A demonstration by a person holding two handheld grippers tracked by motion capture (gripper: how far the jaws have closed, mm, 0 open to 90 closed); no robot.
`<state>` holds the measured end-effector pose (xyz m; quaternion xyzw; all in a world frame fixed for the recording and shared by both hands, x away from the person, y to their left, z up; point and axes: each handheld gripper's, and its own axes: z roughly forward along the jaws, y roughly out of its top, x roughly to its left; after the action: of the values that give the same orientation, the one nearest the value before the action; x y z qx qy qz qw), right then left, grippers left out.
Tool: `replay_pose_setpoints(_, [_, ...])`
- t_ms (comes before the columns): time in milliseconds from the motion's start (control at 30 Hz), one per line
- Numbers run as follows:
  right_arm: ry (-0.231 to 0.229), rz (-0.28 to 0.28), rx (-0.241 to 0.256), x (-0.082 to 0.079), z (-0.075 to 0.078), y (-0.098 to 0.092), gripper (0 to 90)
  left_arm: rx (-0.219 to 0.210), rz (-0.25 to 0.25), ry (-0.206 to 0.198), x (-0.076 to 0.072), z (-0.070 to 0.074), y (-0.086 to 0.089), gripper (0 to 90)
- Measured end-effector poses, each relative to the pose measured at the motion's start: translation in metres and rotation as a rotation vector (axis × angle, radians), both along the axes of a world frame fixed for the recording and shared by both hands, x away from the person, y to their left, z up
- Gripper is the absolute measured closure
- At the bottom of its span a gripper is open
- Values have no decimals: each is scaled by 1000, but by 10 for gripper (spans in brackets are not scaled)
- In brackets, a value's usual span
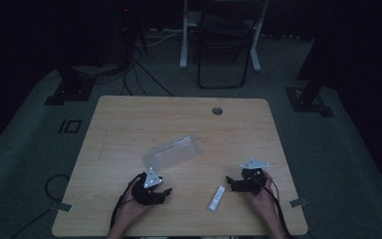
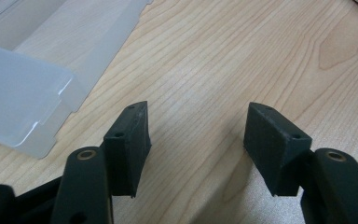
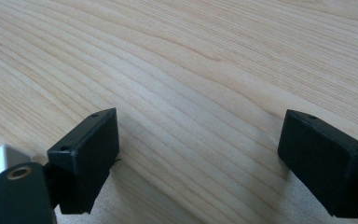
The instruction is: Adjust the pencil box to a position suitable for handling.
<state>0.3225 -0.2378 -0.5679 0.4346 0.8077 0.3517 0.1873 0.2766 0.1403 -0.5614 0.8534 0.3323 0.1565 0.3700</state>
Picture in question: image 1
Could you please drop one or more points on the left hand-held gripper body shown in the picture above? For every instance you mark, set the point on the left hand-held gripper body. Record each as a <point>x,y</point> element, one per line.
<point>149,189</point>

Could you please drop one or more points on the grey tape strip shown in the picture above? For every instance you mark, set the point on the grey tape strip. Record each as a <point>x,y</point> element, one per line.
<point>60,206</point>
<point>298,202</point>

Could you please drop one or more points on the white desk frame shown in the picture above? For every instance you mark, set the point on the white desk frame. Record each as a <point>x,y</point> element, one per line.
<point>187,36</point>

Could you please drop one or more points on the clear plastic bag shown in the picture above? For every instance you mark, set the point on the clear plastic bag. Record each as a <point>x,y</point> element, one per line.
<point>172,152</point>

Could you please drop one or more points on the person's left hand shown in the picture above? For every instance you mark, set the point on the person's left hand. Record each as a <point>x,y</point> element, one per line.
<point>131,209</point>

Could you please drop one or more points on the black stand base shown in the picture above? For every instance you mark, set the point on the black stand base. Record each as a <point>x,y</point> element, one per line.
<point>71,88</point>
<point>308,99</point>

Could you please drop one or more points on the white tube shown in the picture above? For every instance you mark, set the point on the white tube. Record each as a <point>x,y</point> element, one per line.
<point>216,198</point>

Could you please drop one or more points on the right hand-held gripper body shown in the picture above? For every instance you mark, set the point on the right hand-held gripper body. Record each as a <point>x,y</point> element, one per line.
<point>250,177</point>

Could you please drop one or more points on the person's right hand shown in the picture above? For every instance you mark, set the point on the person's right hand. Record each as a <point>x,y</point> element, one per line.
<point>263,195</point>

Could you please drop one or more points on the black folding chair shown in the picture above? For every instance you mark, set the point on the black folding chair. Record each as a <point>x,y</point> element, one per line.
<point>224,43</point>

